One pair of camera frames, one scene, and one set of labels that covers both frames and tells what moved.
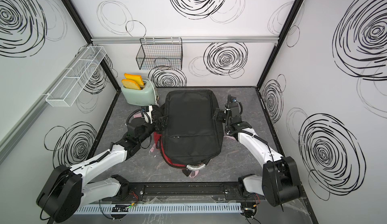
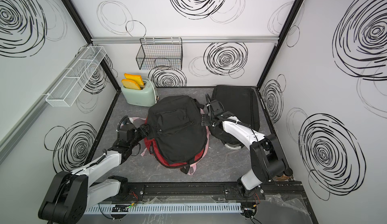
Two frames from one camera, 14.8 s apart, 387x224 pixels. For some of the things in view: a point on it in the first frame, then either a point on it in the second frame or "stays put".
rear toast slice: [137, 78] stays put
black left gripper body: [155, 126] to [140, 133]
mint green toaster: [148, 96] stays put
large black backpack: [194, 134] to [240, 102]
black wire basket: [160, 54] stays put
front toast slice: [129, 84] stays put
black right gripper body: [222, 116] to [205, 121]
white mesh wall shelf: [67, 90] stays put
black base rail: [181, 191] stays put
